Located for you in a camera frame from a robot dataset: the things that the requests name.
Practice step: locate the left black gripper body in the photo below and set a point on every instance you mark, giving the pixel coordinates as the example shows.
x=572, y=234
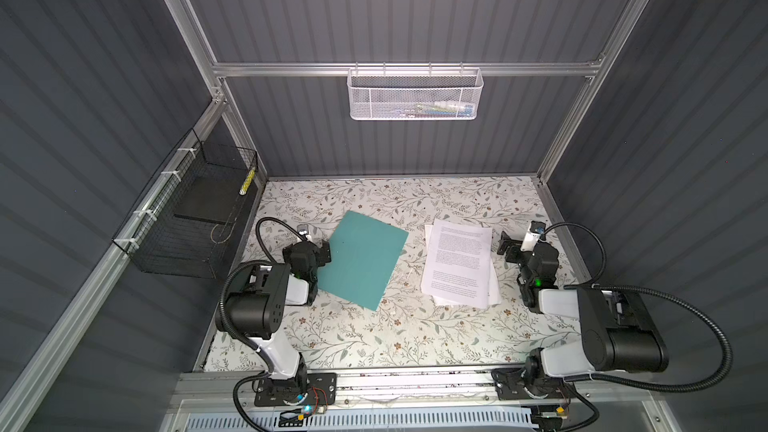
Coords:
x=321, y=252

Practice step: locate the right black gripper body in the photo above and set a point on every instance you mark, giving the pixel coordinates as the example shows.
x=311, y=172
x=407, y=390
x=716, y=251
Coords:
x=511, y=249

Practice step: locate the teal green file folder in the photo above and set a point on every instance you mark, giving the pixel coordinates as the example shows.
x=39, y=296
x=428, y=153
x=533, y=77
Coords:
x=364, y=254

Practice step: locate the white printed paper sheet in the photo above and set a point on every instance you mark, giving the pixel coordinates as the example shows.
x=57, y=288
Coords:
x=458, y=264

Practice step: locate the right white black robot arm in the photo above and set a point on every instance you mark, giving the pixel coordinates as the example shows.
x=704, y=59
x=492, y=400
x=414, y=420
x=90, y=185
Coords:
x=617, y=332

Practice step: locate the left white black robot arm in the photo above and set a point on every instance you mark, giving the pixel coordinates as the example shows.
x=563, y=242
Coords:
x=251, y=308

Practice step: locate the white paper stack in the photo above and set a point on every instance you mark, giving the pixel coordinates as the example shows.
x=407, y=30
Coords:
x=494, y=294

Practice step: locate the yellow marker pen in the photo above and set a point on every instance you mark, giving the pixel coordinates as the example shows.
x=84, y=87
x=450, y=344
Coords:
x=247, y=182

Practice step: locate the black flat pad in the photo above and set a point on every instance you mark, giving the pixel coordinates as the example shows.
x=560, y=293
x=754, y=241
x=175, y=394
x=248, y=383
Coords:
x=210, y=201

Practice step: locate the pens in white basket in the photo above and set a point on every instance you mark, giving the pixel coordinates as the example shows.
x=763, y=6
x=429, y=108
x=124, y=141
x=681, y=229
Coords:
x=437, y=110

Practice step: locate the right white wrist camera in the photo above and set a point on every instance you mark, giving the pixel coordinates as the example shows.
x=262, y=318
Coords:
x=532, y=236

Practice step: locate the black wire mesh basket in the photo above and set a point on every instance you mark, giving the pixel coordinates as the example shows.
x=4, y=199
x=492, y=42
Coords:
x=189, y=221

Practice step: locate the white slotted cable duct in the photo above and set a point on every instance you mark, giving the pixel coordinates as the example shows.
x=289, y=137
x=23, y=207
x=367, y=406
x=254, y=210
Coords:
x=401, y=419

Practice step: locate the white wire mesh basket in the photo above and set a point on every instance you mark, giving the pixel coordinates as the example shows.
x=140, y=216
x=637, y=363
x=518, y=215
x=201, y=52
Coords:
x=373, y=93

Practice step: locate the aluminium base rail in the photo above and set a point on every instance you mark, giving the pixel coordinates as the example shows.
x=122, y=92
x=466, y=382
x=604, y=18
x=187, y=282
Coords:
x=430, y=387

